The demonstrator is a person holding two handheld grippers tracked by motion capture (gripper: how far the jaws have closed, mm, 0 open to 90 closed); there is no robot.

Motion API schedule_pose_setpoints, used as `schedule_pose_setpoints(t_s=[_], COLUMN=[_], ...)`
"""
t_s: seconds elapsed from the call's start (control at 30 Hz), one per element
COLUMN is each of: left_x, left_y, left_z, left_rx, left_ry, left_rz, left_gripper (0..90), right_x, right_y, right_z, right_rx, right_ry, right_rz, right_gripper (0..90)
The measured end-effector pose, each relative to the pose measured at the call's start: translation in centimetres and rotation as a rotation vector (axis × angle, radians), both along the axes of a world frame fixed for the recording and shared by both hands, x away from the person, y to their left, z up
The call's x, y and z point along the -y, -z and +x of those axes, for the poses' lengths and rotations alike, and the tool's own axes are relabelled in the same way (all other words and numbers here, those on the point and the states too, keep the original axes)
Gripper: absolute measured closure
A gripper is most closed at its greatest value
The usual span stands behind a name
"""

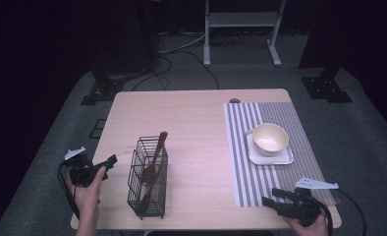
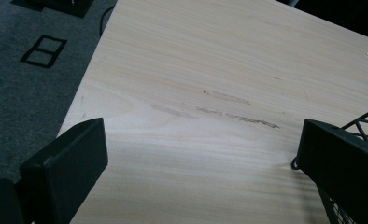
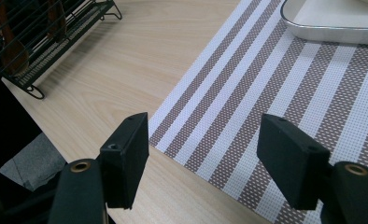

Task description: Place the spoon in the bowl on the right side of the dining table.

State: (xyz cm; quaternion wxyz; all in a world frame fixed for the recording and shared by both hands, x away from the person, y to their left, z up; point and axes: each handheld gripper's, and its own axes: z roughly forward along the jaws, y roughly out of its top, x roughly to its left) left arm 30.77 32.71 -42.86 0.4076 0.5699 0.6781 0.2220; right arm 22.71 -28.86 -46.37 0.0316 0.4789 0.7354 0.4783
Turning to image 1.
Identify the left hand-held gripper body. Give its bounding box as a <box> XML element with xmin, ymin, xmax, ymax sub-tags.
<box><xmin>64</xmin><ymin>146</ymin><xmax>108</xmax><ymax>188</ymax></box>

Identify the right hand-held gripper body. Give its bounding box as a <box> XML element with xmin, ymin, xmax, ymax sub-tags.
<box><xmin>275</xmin><ymin>177</ymin><xmax>340</xmax><ymax>228</ymax></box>

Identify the black wire cutlery basket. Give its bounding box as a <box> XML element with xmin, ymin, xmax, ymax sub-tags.
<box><xmin>127</xmin><ymin>135</ymin><xmax>169</xmax><ymax>220</ymax></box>

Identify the cream bowl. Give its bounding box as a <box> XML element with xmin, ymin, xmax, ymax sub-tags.
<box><xmin>251</xmin><ymin>122</ymin><xmax>290</xmax><ymax>157</ymax></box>

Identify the person's left hand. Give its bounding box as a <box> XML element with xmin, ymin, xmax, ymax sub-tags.
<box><xmin>66</xmin><ymin>165</ymin><xmax>108</xmax><ymax>212</ymax></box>

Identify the person's right hand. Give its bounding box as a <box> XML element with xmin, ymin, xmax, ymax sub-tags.
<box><xmin>283</xmin><ymin>199</ymin><xmax>331</xmax><ymax>236</ymax></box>

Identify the grey striped placemat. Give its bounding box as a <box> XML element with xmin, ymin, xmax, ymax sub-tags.
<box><xmin>223</xmin><ymin>101</ymin><xmax>337</xmax><ymax>208</ymax></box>

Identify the white square plate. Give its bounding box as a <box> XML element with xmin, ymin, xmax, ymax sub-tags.
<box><xmin>246</xmin><ymin>130</ymin><xmax>295</xmax><ymax>166</ymax></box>

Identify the wooden spoon in basket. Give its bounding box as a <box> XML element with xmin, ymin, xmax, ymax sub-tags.
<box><xmin>141</xmin><ymin>131</ymin><xmax>169</xmax><ymax>185</ymax></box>

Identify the black stand base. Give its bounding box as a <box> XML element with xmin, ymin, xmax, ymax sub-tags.
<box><xmin>300</xmin><ymin>67</ymin><xmax>353</xmax><ymax>104</ymax></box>
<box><xmin>80</xmin><ymin>63</ymin><xmax>150</xmax><ymax>106</ymax></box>

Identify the white metal stand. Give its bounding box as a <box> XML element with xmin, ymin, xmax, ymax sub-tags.
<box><xmin>202</xmin><ymin>0</ymin><xmax>287</xmax><ymax>68</ymax></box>

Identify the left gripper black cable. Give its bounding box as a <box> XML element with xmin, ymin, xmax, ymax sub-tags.
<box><xmin>57</xmin><ymin>160</ymin><xmax>82</xmax><ymax>221</ymax></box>

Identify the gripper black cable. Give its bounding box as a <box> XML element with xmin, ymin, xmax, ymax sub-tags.
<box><xmin>318</xmin><ymin>188</ymin><xmax>368</xmax><ymax>236</ymax></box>
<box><xmin>57</xmin><ymin>160</ymin><xmax>82</xmax><ymax>221</ymax></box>

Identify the black floor frame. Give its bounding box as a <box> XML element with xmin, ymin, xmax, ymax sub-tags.
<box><xmin>88</xmin><ymin>118</ymin><xmax>108</xmax><ymax>140</ymax></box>

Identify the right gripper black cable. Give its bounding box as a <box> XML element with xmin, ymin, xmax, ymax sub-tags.
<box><xmin>318</xmin><ymin>188</ymin><xmax>368</xmax><ymax>236</ymax></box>

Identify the black floor cable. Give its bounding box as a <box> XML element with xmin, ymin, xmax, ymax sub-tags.
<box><xmin>131</xmin><ymin>48</ymin><xmax>221</xmax><ymax>92</ymax></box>

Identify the grey floor cable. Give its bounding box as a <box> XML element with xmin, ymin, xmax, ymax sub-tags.
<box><xmin>157</xmin><ymin>30</ymin><xmax>206</xmax><ymax>55</ymax></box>

